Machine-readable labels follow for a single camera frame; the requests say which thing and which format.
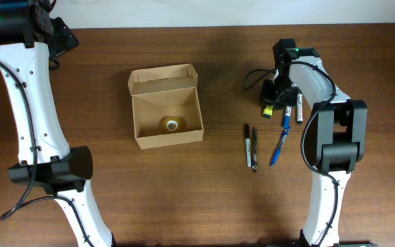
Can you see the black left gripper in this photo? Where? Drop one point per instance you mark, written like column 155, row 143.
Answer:
column 66, row 39

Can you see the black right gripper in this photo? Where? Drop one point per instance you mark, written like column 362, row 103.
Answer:
column 267, row 97

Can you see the yellow highlighter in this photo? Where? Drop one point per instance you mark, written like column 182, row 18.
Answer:
column 268, row 111

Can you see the brown cardboard box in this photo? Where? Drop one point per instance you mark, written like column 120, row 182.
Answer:
column 165, row 91

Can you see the yellow tape roll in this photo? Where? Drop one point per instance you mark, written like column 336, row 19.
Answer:
column 172, row 124

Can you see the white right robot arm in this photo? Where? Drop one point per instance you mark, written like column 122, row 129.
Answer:
column 333, row 139

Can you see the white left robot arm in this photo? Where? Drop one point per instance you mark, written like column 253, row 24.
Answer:
column 30, row 43

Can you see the blue whiteboard marker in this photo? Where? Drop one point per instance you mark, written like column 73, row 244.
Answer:
column 287, row 117

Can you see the black whiteboard marker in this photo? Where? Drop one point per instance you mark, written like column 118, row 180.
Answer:
column 299, row 108

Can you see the blue ballpoint pen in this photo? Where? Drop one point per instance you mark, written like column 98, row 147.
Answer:
column 279, row 146

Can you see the black ballpoint pen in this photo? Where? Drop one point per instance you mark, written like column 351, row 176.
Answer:
column 254, row 149

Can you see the black permanent marker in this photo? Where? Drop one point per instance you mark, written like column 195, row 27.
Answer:
column 247, row 143

